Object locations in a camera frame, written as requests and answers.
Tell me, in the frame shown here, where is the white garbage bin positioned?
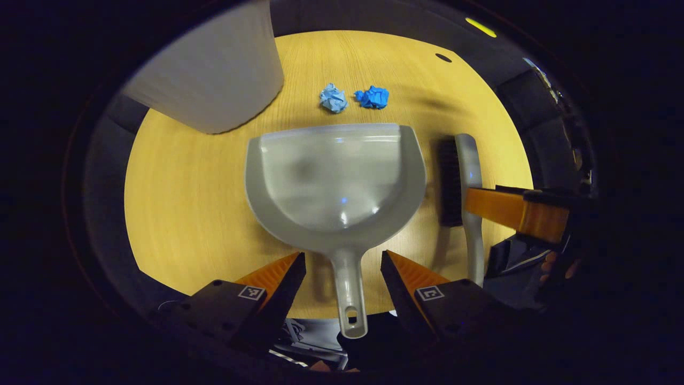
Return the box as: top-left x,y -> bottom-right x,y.
122,0 -> 285,134

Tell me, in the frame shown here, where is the small grey broom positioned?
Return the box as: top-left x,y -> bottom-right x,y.
438,134 -> 485,287

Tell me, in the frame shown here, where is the grey dustpan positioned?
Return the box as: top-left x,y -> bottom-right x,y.
245,124 -> 427,339

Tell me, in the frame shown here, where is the light blue paper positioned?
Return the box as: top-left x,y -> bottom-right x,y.
320,83 -> 349,114

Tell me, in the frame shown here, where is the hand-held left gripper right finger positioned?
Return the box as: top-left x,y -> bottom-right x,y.
380,250 -> 530,348

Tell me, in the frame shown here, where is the wooden desktop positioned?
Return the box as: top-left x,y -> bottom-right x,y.
124,30 -> 534,320

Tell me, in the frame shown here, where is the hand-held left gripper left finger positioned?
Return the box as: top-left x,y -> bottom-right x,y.
152,252 -> 308,356

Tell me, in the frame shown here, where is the dark blue paper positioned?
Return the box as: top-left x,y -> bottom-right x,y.
354,86 -> 390,110

